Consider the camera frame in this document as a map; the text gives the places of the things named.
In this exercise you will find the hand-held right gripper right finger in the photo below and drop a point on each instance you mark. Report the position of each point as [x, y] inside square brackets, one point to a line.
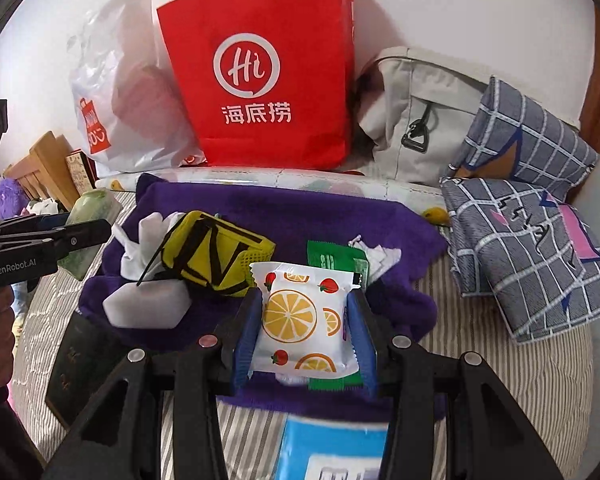
[362, 346]

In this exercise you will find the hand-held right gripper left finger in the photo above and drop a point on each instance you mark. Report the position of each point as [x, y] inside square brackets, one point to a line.
[245, 341]

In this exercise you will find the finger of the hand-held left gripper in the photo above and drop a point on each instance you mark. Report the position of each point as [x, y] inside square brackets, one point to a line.
[80, 239]
[50, 222]

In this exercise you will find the light green packet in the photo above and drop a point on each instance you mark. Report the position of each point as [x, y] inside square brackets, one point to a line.
[95, 205]

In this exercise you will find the orange print wipes packet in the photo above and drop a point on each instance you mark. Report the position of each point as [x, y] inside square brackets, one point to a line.
[290, 320]

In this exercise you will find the green foil packet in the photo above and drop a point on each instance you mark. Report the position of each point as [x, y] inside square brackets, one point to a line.
[335, 260]

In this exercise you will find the yellow mesh bag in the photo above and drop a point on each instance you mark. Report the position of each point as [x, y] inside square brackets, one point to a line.
[175, 250]

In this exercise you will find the white spotted cloth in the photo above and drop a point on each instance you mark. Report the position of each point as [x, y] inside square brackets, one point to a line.
[42, 207]

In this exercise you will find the purple plush toy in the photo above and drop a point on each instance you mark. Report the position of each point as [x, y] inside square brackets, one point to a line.
[12, 200]

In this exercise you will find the patterned notebook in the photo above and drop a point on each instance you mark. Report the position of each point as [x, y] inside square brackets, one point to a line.
[77, 175]

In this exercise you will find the wooden headboard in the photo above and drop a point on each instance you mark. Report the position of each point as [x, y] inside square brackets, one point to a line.
[50, 160]

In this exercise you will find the pair of white socks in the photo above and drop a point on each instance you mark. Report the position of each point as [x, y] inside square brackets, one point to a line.
[145, 240]

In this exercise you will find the translucent mesh pouch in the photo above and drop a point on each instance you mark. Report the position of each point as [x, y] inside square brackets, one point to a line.
[377, 257]

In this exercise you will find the blue tissue pack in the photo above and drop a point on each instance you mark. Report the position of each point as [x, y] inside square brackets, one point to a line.
[320, 445]

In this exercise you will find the striped bed mattress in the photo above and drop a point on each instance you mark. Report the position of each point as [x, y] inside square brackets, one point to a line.
[480, 385]

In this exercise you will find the purple towel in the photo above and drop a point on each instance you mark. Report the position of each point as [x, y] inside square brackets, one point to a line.
[280, 210]

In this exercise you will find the white plastic shopping bag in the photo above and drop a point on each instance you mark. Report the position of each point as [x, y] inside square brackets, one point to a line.
[125, 85]

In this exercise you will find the lettered grey checked cloth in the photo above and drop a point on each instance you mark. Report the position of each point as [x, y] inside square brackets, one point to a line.
[505, 260]

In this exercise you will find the beige backpack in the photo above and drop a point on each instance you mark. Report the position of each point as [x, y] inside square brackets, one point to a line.
[405, 90]

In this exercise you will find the grey checked cloth bundle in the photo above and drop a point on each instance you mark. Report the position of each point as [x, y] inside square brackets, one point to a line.
[530, 140]

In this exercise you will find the red paper bag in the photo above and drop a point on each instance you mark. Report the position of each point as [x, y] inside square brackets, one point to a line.
[305, 60]

